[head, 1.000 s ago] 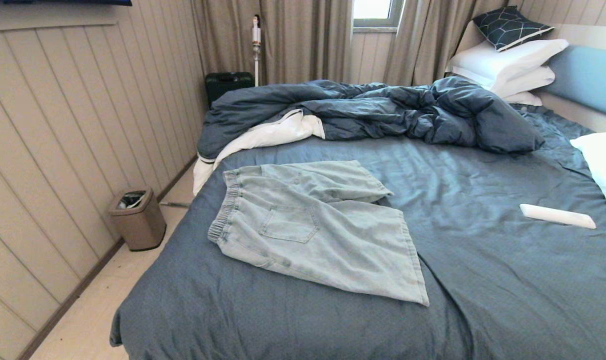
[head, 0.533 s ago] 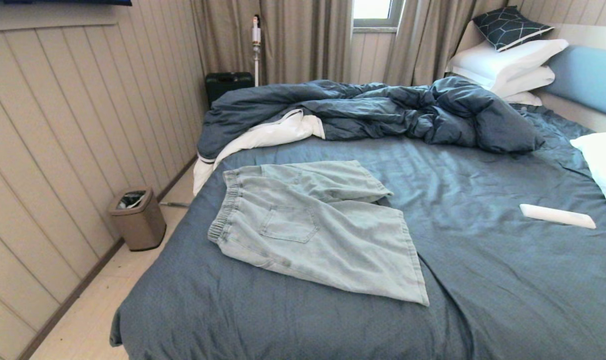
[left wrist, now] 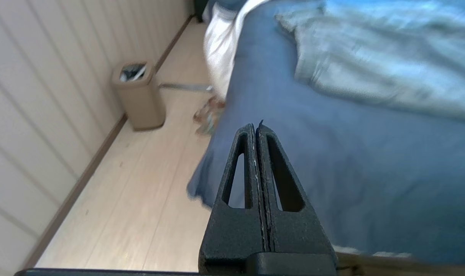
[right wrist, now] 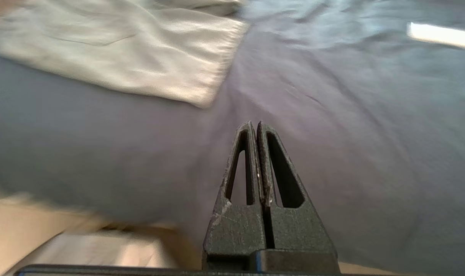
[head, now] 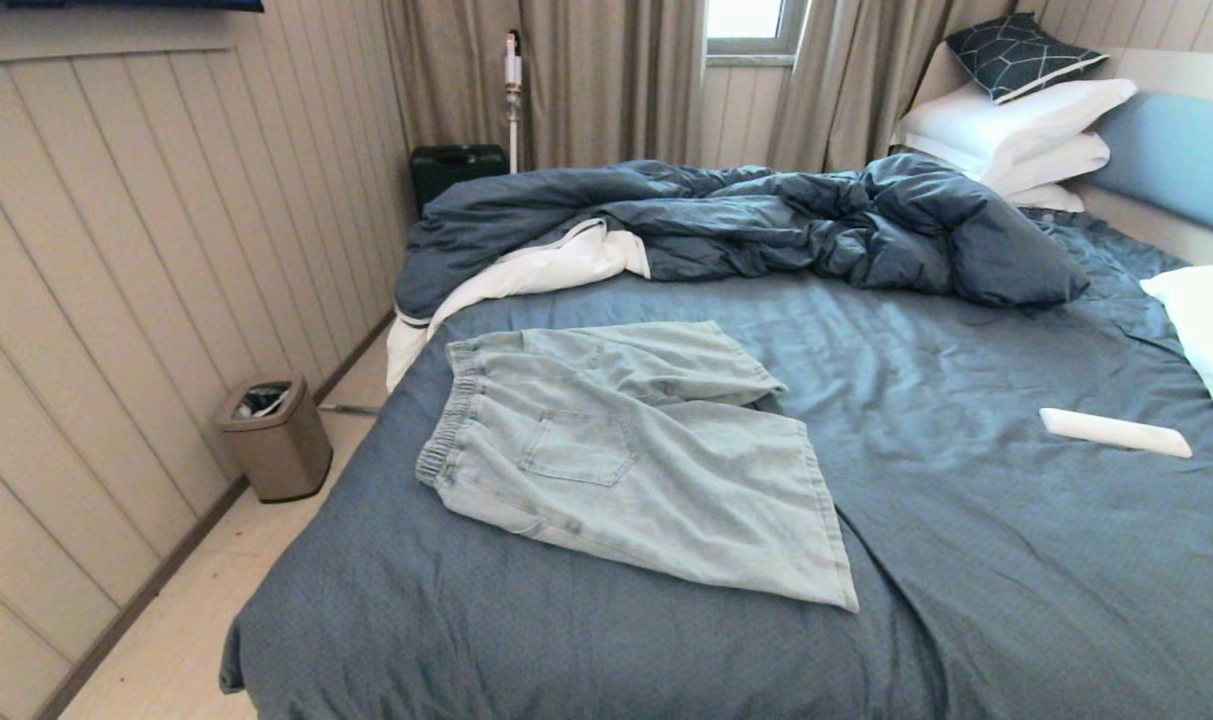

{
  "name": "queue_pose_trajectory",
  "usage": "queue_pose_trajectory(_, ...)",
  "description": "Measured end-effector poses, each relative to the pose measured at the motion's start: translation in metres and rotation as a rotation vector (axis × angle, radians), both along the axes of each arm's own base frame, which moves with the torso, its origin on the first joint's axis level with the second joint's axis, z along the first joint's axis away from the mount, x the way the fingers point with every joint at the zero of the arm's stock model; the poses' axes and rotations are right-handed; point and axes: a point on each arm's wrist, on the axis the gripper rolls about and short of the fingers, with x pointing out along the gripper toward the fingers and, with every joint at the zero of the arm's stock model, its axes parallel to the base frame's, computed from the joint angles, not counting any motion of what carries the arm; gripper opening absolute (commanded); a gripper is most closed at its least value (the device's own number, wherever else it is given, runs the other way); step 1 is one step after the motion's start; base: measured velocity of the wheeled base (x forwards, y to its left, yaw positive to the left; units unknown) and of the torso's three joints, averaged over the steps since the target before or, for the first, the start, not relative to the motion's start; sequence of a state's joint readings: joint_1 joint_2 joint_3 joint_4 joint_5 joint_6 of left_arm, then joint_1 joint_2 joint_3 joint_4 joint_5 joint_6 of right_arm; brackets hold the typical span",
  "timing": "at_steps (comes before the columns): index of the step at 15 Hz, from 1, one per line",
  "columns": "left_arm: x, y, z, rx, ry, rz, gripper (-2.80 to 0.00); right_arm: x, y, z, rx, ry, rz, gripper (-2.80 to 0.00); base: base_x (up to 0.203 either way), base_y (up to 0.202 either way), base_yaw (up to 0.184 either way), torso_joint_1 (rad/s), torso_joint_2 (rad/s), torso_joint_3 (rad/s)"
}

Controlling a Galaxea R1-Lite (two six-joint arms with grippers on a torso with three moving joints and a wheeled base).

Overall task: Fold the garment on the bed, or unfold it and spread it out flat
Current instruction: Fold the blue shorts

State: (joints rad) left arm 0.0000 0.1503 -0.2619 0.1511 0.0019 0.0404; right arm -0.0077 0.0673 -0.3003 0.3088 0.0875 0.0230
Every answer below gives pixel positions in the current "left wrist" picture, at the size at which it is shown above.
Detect blue bed sheet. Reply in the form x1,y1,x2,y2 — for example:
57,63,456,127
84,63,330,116
186,0,465,265

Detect thin metal rod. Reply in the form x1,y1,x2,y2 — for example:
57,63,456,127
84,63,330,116
158,82,214,93

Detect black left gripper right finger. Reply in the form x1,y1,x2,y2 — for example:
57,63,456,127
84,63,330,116
256,120,338,276

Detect dark blue white-lined duvet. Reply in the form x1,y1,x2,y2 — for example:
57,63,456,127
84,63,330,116
202,0,271,101

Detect light blue denim shorts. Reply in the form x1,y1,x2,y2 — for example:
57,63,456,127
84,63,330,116
274,0,465,124

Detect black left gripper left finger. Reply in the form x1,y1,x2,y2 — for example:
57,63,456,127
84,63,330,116
199,123,270,276

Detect patterned slippers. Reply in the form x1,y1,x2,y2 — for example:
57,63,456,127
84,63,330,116
193,96,226,136

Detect brown trash bin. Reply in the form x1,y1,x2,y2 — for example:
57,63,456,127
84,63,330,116
111,61,166,131

